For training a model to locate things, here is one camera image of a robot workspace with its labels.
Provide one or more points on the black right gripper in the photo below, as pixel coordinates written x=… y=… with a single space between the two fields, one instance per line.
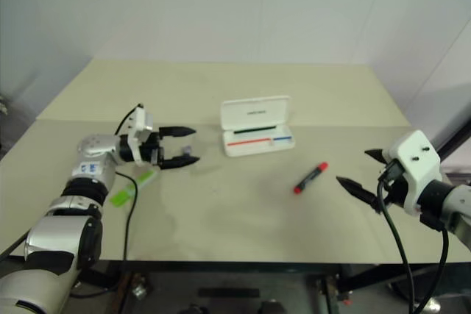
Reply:
x=397 y=189

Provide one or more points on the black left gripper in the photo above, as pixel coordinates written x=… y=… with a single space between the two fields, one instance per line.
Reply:
x=151 y=151

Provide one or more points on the white pen case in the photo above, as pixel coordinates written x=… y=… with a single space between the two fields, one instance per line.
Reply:
x=257 y=111

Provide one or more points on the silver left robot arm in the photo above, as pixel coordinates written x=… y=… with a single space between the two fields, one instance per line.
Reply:
x=55 y=240

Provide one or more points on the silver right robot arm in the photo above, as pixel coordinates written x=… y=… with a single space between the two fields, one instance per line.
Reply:
x=454 y=205

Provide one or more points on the black marker with red caps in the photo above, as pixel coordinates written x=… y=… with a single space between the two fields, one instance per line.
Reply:
x=311 y=178

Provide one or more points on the red pen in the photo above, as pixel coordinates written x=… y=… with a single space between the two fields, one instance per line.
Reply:
x=248 y=142

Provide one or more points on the green pen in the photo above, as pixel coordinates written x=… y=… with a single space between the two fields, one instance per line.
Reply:
x=127 y=192

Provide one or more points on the black pen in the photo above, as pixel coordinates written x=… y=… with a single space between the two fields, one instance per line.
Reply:
x=255 y=129

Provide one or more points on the blue pen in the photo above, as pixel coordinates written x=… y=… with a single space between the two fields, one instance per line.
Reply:
x=283 y=138

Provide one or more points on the dark rounded shape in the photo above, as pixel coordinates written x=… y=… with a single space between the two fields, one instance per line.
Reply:
x=270 y=307

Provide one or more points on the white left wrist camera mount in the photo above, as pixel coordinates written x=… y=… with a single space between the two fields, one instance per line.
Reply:
x=141 y=120

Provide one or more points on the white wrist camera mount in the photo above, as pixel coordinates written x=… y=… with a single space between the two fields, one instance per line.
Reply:
x=141 y=120
x=417 y=157

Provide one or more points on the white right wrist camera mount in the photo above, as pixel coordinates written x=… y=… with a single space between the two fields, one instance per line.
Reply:
x=417 y=157

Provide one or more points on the dark background frame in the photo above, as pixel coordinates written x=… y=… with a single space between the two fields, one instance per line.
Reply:
x=456 y=145

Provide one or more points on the black metal table frame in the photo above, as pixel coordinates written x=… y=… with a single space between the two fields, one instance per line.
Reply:
x=235 y=268

